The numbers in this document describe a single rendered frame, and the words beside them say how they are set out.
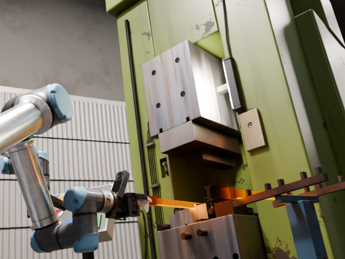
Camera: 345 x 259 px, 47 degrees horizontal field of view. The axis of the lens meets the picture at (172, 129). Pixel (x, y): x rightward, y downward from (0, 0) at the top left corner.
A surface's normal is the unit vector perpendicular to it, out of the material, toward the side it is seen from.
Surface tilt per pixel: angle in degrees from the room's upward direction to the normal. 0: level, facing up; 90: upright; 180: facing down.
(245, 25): 90
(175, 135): 90
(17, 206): 90
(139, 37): 90
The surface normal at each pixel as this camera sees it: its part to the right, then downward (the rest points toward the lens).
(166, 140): -0.61, -0.20
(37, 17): 0.53, -0.37
